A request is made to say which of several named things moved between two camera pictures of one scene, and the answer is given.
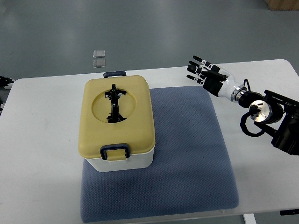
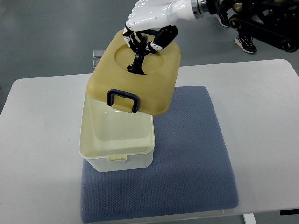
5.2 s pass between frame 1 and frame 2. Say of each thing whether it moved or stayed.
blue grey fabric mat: stayed
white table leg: stayed
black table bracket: stayed
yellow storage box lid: moved
